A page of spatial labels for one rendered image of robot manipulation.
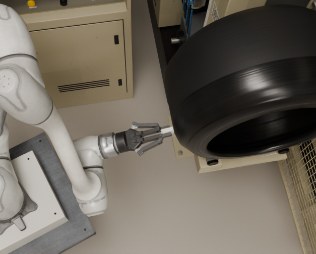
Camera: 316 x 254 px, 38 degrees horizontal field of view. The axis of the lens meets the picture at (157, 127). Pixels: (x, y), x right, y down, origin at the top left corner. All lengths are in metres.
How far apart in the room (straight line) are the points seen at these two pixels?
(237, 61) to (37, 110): 0.55
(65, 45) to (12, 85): 1.09
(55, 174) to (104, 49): 0.66
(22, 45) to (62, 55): 1.05
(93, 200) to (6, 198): 0.29
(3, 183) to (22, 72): 0.59
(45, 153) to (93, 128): 0.76
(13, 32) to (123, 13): 0.87
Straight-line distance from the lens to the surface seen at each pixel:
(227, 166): 1.83
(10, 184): 1.65
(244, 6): 1.50
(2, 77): 1.12
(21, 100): 1.13
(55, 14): 2.02
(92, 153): 1.63
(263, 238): 2.65
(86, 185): 1.52
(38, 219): 1.85
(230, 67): 1.26
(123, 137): 1.62
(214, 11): 1.62
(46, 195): 1.86
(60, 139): 1.39
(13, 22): 1.25
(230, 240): 2.60
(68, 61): 2.30
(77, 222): 1.93
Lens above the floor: 2.54
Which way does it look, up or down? 69 degrees down
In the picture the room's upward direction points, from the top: 6 degrees clockwise
